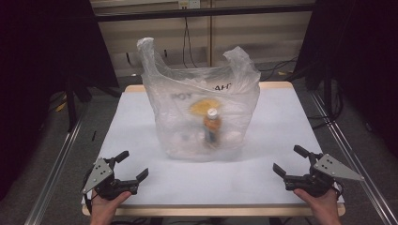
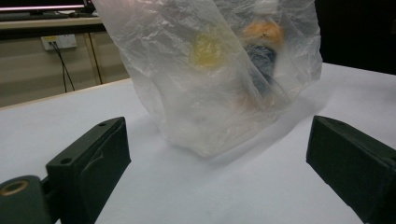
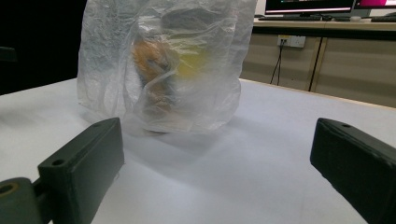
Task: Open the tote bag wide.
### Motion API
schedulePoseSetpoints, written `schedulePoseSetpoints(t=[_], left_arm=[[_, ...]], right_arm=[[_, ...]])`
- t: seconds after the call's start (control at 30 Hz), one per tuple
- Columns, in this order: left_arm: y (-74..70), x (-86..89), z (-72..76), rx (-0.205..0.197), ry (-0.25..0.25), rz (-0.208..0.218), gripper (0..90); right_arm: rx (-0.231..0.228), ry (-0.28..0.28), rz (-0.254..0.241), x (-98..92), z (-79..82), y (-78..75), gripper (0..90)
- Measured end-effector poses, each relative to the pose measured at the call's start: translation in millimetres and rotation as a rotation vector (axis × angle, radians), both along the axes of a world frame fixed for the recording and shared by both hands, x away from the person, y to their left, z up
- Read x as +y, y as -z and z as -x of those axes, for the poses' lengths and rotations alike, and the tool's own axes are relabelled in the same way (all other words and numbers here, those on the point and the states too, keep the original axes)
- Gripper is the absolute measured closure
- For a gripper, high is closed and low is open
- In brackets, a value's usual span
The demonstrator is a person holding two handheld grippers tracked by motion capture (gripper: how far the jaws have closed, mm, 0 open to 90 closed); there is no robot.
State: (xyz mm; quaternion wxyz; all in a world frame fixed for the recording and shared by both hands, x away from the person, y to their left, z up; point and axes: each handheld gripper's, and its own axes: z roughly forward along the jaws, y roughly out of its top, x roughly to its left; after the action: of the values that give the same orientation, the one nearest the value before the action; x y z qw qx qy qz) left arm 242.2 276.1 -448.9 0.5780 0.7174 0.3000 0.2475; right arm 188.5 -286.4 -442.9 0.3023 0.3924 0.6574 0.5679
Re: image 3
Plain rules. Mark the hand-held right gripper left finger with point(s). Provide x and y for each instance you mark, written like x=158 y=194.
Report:
x=81 y=168

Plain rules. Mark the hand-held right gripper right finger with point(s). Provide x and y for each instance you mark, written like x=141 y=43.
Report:
x=358 y=161

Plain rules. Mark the clear plastic bag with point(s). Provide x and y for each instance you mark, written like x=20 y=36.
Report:
x=109 y=68

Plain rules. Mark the wooden desk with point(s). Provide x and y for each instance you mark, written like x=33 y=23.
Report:
x=351 y=62

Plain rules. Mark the orange brown fruit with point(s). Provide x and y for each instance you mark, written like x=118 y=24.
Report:
x=152 y=67

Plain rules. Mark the yellow fruit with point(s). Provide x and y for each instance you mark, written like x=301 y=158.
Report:
x=193 y=62

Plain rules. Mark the black keyboard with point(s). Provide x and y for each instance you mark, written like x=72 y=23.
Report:
x=289 y=18

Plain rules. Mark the monitor with pink screen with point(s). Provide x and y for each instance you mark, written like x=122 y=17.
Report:
x=375 y=3

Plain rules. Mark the black computer monitor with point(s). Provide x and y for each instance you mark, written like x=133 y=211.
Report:
x=308 y=6

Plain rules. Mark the dark grey object in bag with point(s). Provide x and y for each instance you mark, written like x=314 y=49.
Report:
x=186 y=19

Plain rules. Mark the white wall socket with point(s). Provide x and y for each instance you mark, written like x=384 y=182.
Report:
x=292 y=41

